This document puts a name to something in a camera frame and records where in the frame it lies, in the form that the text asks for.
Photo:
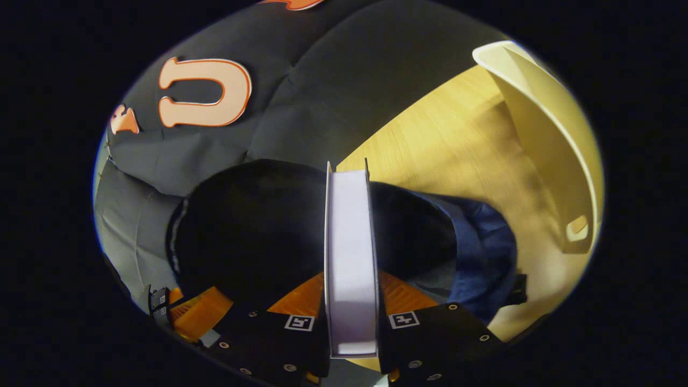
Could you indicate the white book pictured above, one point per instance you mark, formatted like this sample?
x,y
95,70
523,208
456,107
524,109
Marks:
x,y
352,258

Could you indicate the white bookshelf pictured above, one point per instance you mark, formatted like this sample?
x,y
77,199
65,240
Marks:
x,y
543,140

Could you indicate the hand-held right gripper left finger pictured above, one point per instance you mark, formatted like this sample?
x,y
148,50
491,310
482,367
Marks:
x,y
269,344

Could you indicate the dark grey cloth panel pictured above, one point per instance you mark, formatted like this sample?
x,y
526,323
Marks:
x,y
134,226

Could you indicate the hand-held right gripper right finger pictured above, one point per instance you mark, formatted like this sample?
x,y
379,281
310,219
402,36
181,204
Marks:
x,y
430,344

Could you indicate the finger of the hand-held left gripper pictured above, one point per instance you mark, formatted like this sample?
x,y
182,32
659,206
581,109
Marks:
x,y
199,317

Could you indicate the blue schoolbag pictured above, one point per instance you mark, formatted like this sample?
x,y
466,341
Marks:
x,y
484,242

